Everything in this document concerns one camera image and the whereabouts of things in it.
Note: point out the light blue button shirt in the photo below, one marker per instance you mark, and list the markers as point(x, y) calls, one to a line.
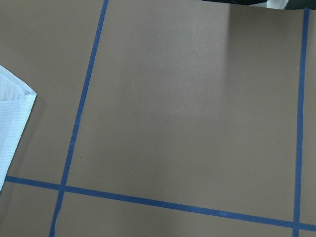
point(16, 102)

